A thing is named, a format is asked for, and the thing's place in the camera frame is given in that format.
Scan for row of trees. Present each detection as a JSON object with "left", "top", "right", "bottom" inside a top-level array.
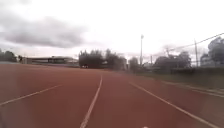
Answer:
[{"left": 0, "top": 35, "right": 224, "bottom": 72}]

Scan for tall light pole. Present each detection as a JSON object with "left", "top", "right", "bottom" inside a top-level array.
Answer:
[{"left": 139, "top": 33, "right": 145, "bottom": 67}]

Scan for low building with flat roof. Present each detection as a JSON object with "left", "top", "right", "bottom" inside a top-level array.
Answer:
[{"left": 21, "top": 55, "right": 80, "bottom": 66}]

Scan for grass strip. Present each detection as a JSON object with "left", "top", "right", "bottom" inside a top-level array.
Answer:
[{"left": 135, "top": 70, "right": 224, "bottom": 90}]

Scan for utility pole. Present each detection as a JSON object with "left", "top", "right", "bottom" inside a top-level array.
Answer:
[{"left": 193, "top": 38, "right": 199, "bottom": 68}]

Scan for overhead wires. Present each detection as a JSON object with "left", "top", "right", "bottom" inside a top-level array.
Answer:
[{"left": 165, "top": 32, "right": 224, "bottom": 53}]

